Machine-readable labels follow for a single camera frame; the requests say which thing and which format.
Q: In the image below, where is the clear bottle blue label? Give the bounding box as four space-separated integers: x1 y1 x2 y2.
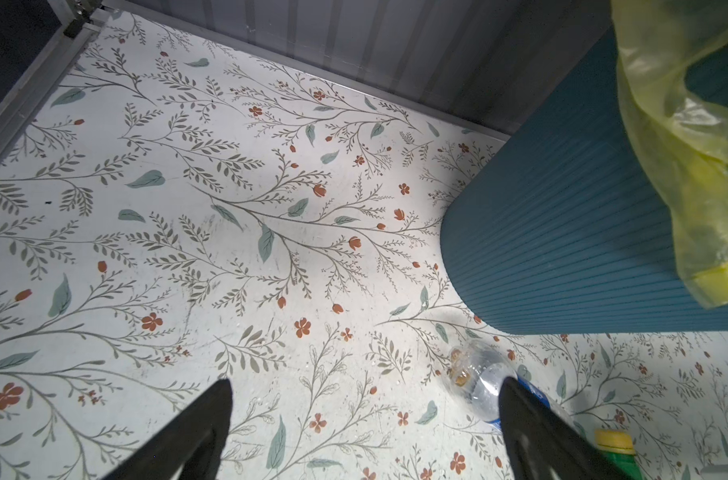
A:
444 341 585 438

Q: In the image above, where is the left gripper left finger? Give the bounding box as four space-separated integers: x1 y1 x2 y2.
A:
106 379 233 479

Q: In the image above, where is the blue bin yellow rim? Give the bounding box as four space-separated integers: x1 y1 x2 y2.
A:
440 32 728 335

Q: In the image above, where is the yellow-green bin liner bag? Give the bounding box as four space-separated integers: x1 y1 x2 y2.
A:
611 1 728 309

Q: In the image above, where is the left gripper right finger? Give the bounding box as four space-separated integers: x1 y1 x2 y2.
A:
499 377 629 480

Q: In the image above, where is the small green bottle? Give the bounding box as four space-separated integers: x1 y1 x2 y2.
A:
594 429 644 480

